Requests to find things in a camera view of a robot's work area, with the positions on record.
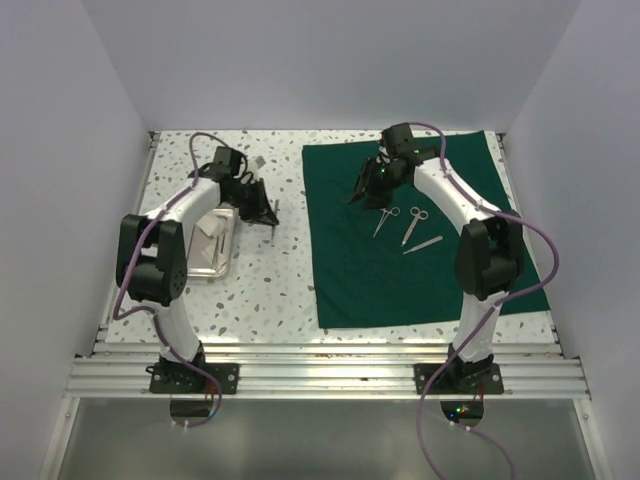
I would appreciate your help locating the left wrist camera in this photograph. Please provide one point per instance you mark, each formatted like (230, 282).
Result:
(257, 163)

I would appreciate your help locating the steel forceps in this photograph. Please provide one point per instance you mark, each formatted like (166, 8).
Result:
(385, 213)

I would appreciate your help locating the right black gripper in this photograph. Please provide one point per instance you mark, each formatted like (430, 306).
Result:
(377, 199)

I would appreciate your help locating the white gauze strip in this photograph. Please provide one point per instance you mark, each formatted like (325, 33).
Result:
(209, 254)

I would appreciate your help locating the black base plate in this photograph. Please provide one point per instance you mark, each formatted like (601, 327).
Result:
(178, 379)
(488, 381)

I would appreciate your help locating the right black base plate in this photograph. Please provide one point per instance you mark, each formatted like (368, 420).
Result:
(488, 381)

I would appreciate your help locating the steel tweezers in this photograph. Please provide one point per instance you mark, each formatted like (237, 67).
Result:
(423, 245)

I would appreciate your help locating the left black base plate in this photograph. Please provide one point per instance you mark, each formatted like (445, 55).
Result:
(178, 379)

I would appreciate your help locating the steel scissors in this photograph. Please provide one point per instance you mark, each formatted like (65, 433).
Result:
(417, 215)

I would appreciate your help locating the stainless steel tray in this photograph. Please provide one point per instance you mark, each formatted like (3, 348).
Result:
(197, 267)

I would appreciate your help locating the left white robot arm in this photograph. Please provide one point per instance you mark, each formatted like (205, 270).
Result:
(152, 266)

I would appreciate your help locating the green surgical drape cloth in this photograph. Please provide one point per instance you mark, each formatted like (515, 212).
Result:
(366, 282)

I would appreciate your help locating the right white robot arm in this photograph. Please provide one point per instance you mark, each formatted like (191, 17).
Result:
(490, 254)

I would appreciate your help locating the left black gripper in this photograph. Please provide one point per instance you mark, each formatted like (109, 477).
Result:
(261, 210)

